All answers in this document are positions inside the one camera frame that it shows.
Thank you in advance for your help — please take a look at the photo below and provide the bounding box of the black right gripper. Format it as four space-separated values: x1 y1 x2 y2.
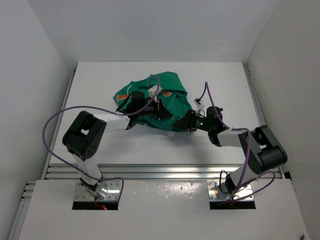
172 109 212 133

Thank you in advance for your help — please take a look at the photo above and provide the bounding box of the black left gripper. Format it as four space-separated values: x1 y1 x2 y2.
136 96 172 119

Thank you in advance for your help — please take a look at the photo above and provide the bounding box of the green zip-up jacket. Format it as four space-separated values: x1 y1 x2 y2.
113 71 192 132

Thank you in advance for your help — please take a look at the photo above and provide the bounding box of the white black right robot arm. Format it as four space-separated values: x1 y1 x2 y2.
172 106 288 195

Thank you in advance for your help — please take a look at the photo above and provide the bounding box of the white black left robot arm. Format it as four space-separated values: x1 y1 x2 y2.
62 91 173 193

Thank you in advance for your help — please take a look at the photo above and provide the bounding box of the white front cover panel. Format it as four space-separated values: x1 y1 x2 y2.
19 179 309 240

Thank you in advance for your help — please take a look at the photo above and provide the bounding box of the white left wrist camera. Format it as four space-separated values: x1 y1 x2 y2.
147 85 163 98

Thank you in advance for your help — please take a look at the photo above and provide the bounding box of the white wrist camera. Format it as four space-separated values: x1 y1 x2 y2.
147 85 163 98
193 98 205 114

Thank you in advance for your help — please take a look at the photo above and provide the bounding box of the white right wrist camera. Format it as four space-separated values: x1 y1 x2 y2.
193 98 205 114

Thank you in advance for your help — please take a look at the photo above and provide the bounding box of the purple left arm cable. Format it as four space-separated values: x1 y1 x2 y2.
42 75 161 201

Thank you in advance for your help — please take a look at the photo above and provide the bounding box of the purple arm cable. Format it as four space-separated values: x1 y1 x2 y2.
194 81 276 203
42 75 161 201

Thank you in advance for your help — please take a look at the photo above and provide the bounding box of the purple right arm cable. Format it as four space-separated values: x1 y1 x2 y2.
194 81 276 203

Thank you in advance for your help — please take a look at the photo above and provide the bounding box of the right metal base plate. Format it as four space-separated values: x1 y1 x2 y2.
207 180 255 201

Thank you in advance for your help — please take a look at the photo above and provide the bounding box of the metal base plate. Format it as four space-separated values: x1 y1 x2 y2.
207 180 255 201
74 180 122 202

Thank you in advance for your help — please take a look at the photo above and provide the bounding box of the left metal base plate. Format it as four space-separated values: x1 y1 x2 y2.
74 180 122 202

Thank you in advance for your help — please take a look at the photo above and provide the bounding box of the aluminium table edge rail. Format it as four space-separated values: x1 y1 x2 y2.
42 163 240 180

